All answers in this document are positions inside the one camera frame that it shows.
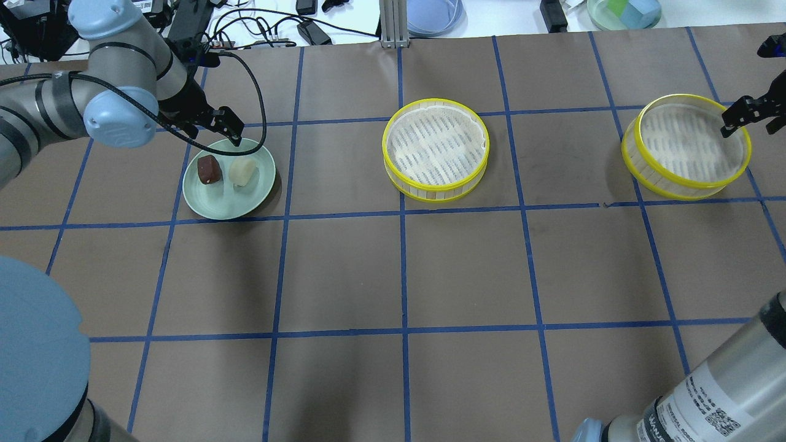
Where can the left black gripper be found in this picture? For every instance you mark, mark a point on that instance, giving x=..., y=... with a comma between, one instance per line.
x=189, y=101

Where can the green glass bowl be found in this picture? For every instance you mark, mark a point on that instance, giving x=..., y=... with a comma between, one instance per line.
x=604, y=20

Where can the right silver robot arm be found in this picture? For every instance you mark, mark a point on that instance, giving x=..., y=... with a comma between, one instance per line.
x=735, y=394

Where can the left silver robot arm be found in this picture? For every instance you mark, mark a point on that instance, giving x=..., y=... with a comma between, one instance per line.
x=135, y=82

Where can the blue plate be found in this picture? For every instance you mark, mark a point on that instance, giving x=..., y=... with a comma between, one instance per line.
x=433, y=18

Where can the blue sponge block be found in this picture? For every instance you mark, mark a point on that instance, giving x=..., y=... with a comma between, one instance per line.
x=641, y=14

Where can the green plate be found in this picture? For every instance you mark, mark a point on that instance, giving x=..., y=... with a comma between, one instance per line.
x=224, y=200

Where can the green sponge block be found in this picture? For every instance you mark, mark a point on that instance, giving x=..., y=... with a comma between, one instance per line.
x=617, y=7

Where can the brown bun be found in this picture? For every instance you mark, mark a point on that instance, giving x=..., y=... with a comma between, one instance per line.
x=209, y=170

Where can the aluminium frame post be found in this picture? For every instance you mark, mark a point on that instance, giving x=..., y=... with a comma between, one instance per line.
x=394, y=24

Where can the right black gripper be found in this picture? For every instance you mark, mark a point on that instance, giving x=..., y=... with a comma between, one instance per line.
x=748, y=110

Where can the black power brick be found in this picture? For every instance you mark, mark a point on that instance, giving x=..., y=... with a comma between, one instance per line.
x=312, y=33

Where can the white bun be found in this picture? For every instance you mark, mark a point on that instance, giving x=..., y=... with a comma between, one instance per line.
x=241, y=171

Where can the black power adapter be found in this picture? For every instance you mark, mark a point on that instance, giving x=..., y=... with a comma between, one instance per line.
x=553, y=16

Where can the yellow bamboo steamer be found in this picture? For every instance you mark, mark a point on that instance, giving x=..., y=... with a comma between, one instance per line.
x=435, y=150
x=675, y=148

